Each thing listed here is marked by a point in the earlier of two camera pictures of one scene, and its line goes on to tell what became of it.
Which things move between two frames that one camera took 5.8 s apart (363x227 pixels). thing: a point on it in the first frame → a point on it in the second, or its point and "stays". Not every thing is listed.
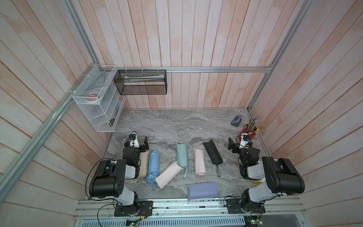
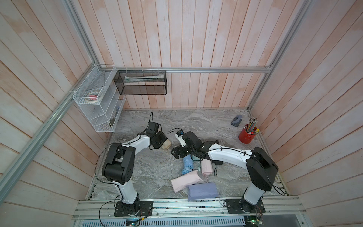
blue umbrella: x=153 y=171 → x=188 y=164
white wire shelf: x=100 y=96 stays
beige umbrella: x=143 y=169 → x=166 y=144
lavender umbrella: x=202 y=190 stays
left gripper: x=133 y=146 → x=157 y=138
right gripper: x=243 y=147 → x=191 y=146
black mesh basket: x=141 y=82 stays
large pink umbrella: x=168 y=175 → x=181 y=182
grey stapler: x=237 y=120 stays
